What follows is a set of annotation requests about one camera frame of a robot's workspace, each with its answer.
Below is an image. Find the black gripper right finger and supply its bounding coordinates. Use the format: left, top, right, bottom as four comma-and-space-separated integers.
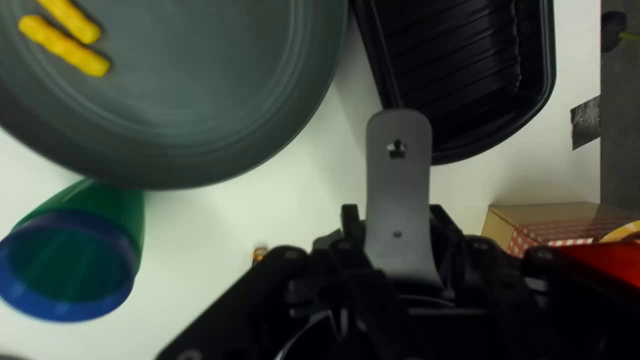
430, 206, 640, 360

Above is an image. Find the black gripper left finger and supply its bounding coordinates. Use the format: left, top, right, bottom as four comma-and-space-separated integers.
157, 201, 428, 360

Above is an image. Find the yellow toy fry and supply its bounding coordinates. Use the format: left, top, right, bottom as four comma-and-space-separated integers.
36, 0, 105, 46
17, 14, 114, 80

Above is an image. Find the grey round plate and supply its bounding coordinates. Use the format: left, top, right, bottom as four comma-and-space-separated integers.
0, 0, 351, 191

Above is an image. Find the red checkered cardboard box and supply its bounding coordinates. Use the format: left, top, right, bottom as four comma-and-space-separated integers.
480, 200, 640, 260

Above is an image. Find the black ribbed grill tray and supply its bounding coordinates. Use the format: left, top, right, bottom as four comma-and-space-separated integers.
351, 0, 559, 165

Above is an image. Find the green and blue cup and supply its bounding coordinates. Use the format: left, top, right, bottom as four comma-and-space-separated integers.
0, 177, 146, 323

